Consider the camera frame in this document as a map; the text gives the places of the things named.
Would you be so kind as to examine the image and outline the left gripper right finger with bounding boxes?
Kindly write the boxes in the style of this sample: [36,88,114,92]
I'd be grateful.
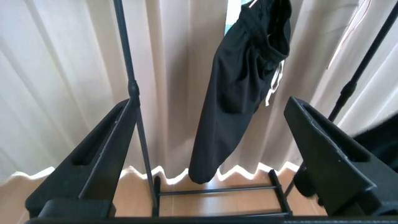
[284,95,398,218]

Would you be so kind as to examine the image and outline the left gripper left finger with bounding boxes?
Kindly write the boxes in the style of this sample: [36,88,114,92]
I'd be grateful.
[24,98,138,218]

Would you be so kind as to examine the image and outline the black garment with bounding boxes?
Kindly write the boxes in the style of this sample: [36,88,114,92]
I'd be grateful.
[293,113,398,199]

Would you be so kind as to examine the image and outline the black shorts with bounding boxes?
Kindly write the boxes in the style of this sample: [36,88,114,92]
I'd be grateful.
[188,0,292,185]

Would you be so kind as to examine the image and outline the black clothes rack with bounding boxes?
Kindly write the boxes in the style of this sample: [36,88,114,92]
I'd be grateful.
[112,0,398,218]

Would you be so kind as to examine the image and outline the window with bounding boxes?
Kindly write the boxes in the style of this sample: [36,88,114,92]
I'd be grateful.
[223,0,251,35]

